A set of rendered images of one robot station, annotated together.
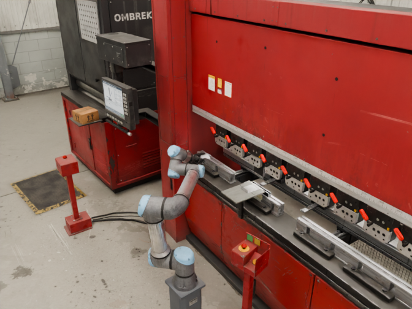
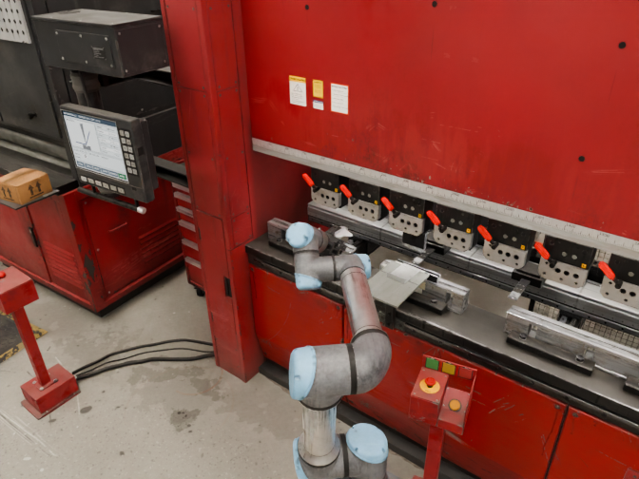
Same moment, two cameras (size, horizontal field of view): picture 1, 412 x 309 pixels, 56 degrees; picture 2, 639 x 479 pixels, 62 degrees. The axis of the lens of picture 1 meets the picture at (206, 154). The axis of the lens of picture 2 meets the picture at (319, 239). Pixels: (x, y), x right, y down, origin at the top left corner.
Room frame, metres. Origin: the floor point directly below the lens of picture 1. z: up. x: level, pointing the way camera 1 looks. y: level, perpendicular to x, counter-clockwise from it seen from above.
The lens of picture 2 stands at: (0.84, 0.55, 2.23)
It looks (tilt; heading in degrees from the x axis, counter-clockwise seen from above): 30 degrees down; 342
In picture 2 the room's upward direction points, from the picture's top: 1 degrees counter-clockwise
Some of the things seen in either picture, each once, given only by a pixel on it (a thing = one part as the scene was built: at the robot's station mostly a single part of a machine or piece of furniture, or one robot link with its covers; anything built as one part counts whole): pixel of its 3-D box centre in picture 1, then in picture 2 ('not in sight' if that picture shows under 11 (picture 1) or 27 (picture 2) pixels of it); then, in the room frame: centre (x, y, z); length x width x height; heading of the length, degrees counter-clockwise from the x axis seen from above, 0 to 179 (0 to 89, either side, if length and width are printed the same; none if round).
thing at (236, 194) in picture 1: (243, 192); (394, 282); (2.42, -0.27, 1.00); 0.26 x 0.18 x 0.01; 124
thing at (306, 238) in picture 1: (312, 243); (549, 352); (1.97, -0.68, 0.89); 0.30 x 0.05 x 0.03; 34
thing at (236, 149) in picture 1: (240, 143); (368, 197); (2.69, -0.26, 1.26); 0.15 x 0.09 x 0.17; 34
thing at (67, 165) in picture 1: (72, 194); (29, 340); (3.33, 1.34, 0.41); 0.25 x 0.20 x 0.83; 124
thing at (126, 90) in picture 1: (121, 102); (113, 150); (3.19, 0.72, 1.42); 0.45 x 0.12 x 0.36; 40
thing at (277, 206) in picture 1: (262, 197); (422, 285); (2.46, -0.42, 0.92); 0.39 x 0.06 x 0.10; 34
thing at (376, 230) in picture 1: (382, 222); not in sight; (1.70, -0.94, 1.26); 0.15 x 0.09 x 0.17; 34
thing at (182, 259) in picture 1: (183, 260); (364, 451); (1.76, 0.13, 0.94); 0.13 x 0.12 x 0.14; 78
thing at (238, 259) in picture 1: (250, 254); (442, 393); (2.04, -0.30, 0.75); 0.20 x 0.16 x 0.18; 47
